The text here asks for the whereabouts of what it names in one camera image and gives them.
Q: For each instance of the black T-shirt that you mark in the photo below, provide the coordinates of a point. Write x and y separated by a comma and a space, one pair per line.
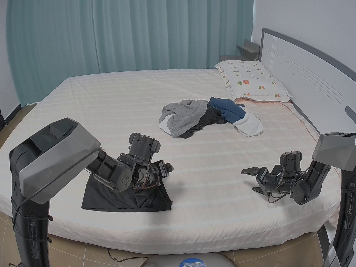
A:
111, 199

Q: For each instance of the pile of clothes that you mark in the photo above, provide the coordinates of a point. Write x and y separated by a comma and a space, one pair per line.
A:
189, 115

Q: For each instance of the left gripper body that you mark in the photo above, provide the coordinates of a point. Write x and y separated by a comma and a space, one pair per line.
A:
162, 170

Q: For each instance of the grey bedside table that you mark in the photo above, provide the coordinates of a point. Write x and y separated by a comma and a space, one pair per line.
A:
250, 47

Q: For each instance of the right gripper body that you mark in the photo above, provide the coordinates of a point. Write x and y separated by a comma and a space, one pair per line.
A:
268, 181

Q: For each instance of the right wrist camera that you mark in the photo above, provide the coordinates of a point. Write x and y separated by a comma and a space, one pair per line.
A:
278, 169

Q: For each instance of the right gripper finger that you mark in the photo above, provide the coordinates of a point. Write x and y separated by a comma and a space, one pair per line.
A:
261, 191
251, 172

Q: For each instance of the bed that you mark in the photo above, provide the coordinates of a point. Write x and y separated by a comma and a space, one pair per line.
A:
125, 107

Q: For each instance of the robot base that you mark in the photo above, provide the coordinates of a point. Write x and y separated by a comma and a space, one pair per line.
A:
167, 261

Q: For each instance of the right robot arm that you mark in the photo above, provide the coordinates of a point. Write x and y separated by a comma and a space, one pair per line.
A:
333, 151

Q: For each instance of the white printed pillow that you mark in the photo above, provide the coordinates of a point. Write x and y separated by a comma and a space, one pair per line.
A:
250, 78

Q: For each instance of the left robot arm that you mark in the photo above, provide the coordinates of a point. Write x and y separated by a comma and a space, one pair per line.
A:
55, 154

